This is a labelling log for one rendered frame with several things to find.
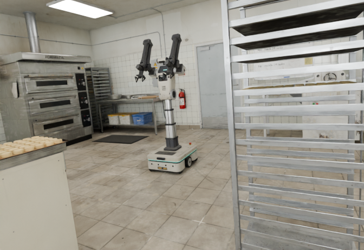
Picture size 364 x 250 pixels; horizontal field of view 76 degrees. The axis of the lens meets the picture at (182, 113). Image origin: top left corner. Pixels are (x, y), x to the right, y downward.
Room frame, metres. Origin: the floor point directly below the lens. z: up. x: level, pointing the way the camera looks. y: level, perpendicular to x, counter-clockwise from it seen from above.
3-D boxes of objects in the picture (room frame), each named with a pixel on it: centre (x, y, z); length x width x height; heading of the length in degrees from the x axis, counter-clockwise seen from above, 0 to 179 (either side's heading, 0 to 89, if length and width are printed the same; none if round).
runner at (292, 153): (1.47, -0.73, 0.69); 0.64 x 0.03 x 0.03; 63
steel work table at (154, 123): (6.20, 1.32, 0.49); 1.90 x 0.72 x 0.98; 62
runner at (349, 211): (1.47, -0.73, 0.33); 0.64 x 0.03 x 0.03; 63
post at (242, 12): (1.64, -0.47, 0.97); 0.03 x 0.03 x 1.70; 63
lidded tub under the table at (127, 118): (6.27, 1.45, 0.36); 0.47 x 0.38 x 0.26; 152
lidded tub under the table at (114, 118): (6.45, 1.80, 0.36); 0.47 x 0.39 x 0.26; 151
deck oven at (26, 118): (5.27, 2.95, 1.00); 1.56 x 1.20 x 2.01; 152
